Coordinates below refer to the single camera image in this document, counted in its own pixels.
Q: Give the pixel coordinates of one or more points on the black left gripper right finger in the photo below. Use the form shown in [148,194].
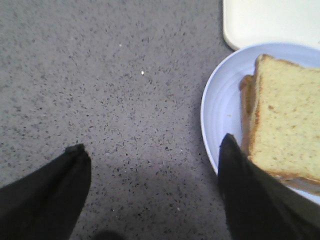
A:
[257,206]

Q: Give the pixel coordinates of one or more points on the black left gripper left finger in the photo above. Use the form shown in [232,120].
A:
[46,204]

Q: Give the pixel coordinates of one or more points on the bread slice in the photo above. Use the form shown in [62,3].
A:
[247,92]
[284,119]

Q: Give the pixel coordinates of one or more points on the light blue plate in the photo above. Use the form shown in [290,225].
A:
[221,102]

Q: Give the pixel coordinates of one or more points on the white serving tray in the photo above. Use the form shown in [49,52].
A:
[249,22]

